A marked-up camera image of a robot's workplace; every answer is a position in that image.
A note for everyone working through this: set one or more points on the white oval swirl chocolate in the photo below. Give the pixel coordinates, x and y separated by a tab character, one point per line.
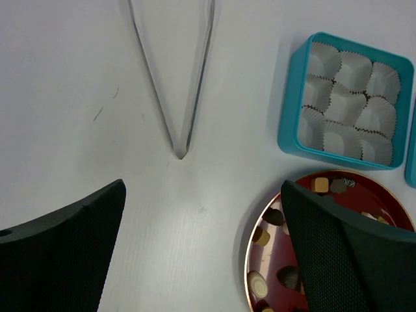
257	284

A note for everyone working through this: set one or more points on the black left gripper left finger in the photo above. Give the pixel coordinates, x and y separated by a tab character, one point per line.
60	261

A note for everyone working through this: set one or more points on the red round lacquer plate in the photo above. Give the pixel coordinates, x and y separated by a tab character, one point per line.
362	194

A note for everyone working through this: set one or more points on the teal tin lid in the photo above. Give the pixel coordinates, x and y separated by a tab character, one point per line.
410	171

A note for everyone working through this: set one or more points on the teal square tin box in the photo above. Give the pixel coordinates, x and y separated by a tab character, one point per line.
346	103

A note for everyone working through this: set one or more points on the dark textured chocolate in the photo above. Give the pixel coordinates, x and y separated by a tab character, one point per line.
289	277

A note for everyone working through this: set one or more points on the silver metal tongs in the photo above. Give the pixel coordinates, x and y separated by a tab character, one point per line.
175	38

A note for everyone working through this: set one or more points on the tan round chocolate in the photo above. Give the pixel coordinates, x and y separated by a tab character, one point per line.
260	237

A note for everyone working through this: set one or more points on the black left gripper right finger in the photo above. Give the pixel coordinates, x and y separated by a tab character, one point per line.
348	262

